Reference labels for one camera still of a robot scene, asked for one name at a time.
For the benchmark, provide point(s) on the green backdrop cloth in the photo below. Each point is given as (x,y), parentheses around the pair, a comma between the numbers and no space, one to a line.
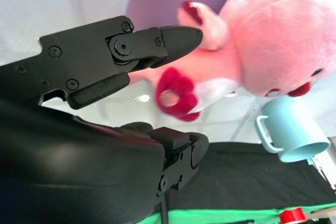
(223,214)

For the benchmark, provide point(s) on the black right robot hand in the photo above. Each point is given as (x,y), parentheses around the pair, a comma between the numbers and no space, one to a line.
(65,161)

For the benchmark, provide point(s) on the black backdrop cloth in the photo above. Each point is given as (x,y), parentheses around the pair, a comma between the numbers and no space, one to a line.
(249,179)

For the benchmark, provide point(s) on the pink plush pig doll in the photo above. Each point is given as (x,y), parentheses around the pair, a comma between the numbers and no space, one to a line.
(273,37)

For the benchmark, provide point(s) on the light blue plastic cup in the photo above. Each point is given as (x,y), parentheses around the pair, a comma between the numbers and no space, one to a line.
(291,129)

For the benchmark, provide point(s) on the red tape roll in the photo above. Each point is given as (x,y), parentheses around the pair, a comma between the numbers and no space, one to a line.
(292,212)

